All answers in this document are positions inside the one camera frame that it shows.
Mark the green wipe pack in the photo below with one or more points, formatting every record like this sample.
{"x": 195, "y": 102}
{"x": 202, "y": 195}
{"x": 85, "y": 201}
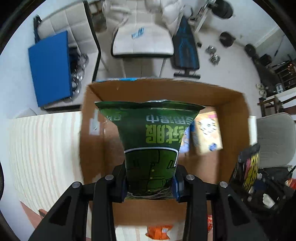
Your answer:
{"x": 151, "y": 134}

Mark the white puffer jacket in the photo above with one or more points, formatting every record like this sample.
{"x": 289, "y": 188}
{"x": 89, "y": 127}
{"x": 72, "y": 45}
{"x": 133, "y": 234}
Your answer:
{"x": 167, "y": 13}

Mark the stacked chrome weight plates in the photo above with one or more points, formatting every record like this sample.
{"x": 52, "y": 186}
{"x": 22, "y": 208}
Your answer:
{"x": 78, "y": 63}

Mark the floor barbell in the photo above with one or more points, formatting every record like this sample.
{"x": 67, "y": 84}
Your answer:
{"x": 227, "y": 40}

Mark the blue tissue pack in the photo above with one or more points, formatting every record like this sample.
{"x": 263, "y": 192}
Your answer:
{"x": 189, "y": 137}

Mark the cardboard milk carton box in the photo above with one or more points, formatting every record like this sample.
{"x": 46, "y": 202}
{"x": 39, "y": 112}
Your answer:
{"x": 231, "y": 108}

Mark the wooden chair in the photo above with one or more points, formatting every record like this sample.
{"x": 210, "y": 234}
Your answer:
{"x": 277, "y": 102}

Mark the beige quilted chair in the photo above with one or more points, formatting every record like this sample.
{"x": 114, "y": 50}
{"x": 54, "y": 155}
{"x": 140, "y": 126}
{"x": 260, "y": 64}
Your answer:
{"x": 76, "y": 20}

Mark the chrome dumbbell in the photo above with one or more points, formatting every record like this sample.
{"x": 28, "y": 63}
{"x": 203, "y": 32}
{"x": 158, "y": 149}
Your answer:
{"x": 211, "y": 50}
{"x": 215, "y": 59}

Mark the blue foam mat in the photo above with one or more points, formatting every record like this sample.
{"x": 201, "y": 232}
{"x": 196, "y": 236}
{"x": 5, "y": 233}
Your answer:
{"x": 50, "y": 68}

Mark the grey shell chair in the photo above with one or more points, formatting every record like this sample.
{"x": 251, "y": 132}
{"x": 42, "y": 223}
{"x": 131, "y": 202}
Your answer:
{"x": 276, "y": 136}

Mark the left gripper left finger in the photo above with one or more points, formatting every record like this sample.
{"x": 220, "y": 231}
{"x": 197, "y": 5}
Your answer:
{"x": 67, "y": 219}

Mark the orange snack pack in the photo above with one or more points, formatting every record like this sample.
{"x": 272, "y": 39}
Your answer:
{"x": 166, "y": 232}

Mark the yellow tissue pack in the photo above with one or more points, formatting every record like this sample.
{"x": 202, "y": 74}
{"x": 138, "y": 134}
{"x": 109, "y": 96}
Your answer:
{"x": 206, "y": 134}

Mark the white padded chair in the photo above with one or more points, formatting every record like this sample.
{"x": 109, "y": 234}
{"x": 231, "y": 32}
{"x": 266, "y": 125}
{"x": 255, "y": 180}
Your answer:
{"x": 124, "y": 18}

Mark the black shoe shine wipe pack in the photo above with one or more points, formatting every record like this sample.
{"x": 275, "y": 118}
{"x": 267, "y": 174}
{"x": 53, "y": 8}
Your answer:
{"x": 246, "y": 169}

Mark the black blue weight bench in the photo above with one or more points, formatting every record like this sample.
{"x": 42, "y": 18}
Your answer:
{"x": 185, "y": 55}

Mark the blue wrapper on chair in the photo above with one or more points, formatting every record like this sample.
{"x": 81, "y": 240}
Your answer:
{"x": 138, "y": 34}

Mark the loaded barbell on rack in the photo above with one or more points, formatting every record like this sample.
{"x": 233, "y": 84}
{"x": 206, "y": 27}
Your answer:
{"x": 220, "y": 8}

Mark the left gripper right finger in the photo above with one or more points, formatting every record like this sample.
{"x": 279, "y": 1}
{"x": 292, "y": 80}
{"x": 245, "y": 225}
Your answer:
{"x": 232, "y": 220}

